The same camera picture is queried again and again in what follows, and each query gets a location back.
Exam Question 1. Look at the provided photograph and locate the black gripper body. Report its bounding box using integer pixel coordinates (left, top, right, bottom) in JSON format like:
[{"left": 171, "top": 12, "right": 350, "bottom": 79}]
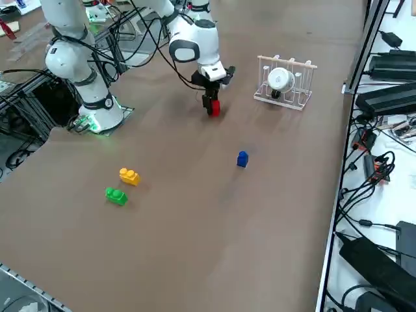
[{"left": 190, "top": 66, "right": 235, "bottom": 98}]

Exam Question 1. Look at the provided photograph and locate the white cup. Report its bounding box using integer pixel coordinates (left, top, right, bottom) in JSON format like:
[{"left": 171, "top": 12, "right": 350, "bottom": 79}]
[{"left": 267, "top": 67, "right": 296, "bottom": 94}]

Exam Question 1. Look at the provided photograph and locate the yellow toy brick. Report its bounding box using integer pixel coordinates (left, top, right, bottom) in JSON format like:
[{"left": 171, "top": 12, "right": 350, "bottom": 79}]
[{"left": 119, "top": 167, "right": 142, "bottom": 187}]

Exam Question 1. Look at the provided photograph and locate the green toy brick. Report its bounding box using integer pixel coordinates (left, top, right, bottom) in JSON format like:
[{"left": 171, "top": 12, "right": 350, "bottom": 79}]
[{"left": 105, "top": 187, "right": 129, "bottom": 207}]

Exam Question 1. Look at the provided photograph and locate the black and orange adaptor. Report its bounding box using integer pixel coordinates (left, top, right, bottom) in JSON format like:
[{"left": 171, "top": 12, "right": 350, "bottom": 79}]
[{"left": 353, "top": 129, "right": 378, "bottom": 152}]

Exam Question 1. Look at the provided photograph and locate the long black power brick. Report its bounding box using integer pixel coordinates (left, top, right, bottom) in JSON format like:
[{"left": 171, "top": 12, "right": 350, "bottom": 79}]
[{"left": 355, "top": 83, "right": 416, "bottom": 120}]

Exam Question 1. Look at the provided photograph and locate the black ribbed power supply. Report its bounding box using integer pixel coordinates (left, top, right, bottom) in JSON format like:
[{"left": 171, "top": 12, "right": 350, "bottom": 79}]
[{"left": 369, "top": 49, "right": 416, "bottom": 83}]

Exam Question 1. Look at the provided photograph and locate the small black adaptor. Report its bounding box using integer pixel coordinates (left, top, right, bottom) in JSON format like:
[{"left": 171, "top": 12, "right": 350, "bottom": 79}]
[{"left": 379, "top": 31, "right": 404, "bottom": 48}]

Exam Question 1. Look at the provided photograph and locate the orange and black connector box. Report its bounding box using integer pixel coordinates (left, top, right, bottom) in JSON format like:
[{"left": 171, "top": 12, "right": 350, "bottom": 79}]
[{"left": 370, "top": 155, "right": 396, "bottom": 185}]

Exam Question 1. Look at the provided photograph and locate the large black power brick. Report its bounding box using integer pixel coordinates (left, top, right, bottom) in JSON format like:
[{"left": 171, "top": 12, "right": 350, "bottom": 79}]
[{"left": 339, "top": 236, "right": 416, "bottom": 305}]

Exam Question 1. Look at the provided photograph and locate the dark grey box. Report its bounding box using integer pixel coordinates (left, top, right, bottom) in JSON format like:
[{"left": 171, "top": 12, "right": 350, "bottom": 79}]
[{"left": 395, "top": 220, "right": 416, "bottom": 272}]

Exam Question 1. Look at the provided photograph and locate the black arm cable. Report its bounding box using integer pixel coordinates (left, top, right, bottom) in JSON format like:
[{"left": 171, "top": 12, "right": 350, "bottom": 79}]
[{"left": 48, "top": 0, "right": 209, "bottom": 91}]

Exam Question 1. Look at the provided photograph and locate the white wire cup rack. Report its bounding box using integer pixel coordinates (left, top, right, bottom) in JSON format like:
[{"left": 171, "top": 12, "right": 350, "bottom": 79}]
[{"left": 253, "top": 54, "right": 318, "bottom": 112}]

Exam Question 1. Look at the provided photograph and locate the aluminium profile post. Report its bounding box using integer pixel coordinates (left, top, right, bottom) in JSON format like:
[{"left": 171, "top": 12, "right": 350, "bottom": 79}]
[{"left": 341, "top": 0, "right": 391, "bottom": 95}]

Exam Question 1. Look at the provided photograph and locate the black metal frame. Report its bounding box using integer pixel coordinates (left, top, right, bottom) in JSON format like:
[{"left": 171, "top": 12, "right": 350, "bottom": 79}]
[{"left": 0, "top": 68, "right": 82, "bottom": 146}]

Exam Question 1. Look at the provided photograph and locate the black cable with ferrite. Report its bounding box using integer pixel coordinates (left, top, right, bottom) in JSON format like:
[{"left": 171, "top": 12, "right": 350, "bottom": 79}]
[{"left": 337, "top": 216, "right": 399, "bottom": 232}]

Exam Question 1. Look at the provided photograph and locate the red strap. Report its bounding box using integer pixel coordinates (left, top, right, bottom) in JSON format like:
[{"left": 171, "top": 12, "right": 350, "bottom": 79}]
[{"left": 0, "top": 18, "right": 16, "bottom": 42}]

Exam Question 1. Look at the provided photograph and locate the aluminium frame rail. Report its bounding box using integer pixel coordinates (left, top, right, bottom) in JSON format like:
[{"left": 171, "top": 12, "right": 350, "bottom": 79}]
[{"left": 0, "top": 261, "right": 72, "bottom": 312}]

